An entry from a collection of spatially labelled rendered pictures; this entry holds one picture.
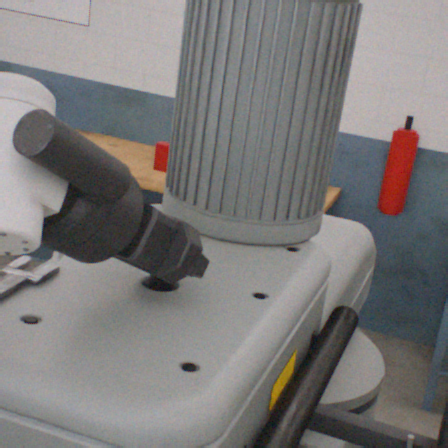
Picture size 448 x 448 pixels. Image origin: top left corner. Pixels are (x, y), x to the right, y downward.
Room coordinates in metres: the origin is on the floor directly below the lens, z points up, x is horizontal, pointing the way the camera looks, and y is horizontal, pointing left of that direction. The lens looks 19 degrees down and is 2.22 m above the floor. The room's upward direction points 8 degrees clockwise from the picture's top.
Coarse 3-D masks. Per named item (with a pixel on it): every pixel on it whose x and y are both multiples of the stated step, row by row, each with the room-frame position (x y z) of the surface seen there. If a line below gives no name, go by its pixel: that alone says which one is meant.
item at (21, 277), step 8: (24, 256) 0.75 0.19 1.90; (8, 264) 0.73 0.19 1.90; (16, 264) 0.73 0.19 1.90; (24, 264) 0.74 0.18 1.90; (0, 272) 0.71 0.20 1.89; (8, 272) 0.71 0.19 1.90; (16, 272) 0.71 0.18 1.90; (24, 272) 0.71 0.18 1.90; (40, 272) 0.72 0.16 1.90; (48, 272) 0.72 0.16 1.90; (56, 272) 0.74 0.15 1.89; (0, 280) 0.69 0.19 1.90; (8, 280) 0.69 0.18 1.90; (16, 280) 0.69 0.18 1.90; (24, 280) 0.70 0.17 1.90; (32, 280) 0.70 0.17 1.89; (40, 280) 0.71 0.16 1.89; (0, 288) 0.67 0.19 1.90; (8, 288) 0.68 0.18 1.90; (16, 288) 0.69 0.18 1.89; (0, 296) 0.66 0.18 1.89
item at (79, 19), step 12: (0, 0) 5.63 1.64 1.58; (12, 0) 5.60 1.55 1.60; (24, 0) 5.58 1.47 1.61; (36, 0) 5.55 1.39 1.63; (48, 0) 5.53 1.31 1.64; (60, 0) 5.50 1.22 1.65; (72, 0) 5.48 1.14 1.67; (84, 0) 5.45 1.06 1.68; (24, 12) 5.58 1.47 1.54; (36, 12) 5.55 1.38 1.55; (48, 12) 5.53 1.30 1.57; (60, 12) 5.50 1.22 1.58; (72, 12) 5.48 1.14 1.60; (84, 12) 5.45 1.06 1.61; (84, 24) 5.45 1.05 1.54
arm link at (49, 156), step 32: (0, 128) 0.57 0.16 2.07; (32, 128) 0.55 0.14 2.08; (64, 128) 0.55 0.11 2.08; (0, 160) 0.55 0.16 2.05; (32, 160) 0.54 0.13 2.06; (64, 160) 0.55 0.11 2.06; (96, 160) 0.57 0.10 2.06; (0, 192) 0.54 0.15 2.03; (32, 192) 0.55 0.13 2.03; (64, 192) 0.58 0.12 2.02; (96, 192) 0.58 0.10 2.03; (0, 224) 0.52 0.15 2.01; (32, 224) 0.54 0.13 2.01; (64, 224) 0.59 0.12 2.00; (96, 224) 0.61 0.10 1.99
